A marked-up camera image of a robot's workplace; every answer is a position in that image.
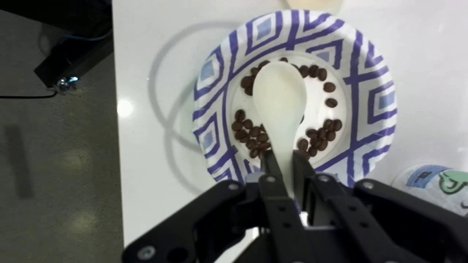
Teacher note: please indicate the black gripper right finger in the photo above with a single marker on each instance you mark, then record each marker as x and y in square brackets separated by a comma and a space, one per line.
[342, 227]

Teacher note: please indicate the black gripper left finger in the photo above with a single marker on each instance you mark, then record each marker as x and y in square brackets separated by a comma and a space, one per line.
[283, 217]

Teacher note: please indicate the cream plastic spoon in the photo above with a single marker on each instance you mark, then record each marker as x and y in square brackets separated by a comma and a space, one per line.
[280, 100]

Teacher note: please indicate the patterned paper cup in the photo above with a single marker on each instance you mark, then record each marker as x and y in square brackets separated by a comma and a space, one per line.
[444, 186]

